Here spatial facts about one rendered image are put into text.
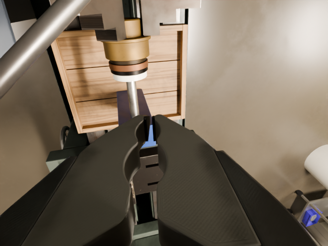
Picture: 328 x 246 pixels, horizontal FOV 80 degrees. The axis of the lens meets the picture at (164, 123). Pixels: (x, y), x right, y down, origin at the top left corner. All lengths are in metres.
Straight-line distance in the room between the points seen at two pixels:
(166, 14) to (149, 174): 0.53
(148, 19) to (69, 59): 0.31
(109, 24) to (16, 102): 1.48
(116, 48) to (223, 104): 1.61
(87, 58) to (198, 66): 1.17
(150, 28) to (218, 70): 1.39
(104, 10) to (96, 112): 0.41
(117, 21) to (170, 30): 0.27
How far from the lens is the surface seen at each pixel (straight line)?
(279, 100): 2.26
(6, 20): 0.79
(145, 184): 0.77
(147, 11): 0.38
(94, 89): 0.64
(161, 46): 0.62
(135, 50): 0.37
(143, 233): 1.12
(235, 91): 1.91
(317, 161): 3.07
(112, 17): 0.34
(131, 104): 0.43
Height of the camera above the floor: 1.48
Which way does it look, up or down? 57 degrees down
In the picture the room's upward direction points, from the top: 156 degrees clockwise
